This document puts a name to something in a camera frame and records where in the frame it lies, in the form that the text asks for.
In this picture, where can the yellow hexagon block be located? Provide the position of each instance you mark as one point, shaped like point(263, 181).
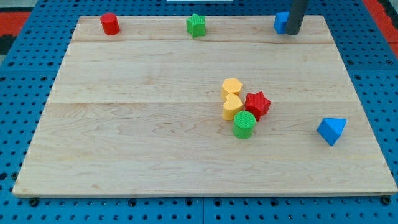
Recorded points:
point(231, 86)

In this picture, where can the gray cylindrical robot pusher rod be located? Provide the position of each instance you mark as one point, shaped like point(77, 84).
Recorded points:
point(296, 15)

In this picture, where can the yellow heart block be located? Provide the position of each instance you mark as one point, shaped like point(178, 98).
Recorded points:
point(231, 106)

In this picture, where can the green star block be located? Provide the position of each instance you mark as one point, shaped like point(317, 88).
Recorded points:
point(196, 25)

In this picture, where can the blue cube block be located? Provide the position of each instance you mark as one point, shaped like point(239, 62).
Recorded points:
point(280, 22)

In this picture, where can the blue triangle block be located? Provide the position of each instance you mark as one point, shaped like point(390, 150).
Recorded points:
point(330, 129)

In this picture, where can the green cylinder block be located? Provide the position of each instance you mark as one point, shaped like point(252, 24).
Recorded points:
point(244, 123)

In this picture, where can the red star block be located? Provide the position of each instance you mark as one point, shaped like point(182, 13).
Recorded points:
point(257, 104)

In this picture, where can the red cylinder block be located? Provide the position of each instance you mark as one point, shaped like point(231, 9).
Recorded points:
point(110, 24)

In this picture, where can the wooden board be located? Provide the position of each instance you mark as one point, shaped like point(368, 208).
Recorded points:
point(139, 114)

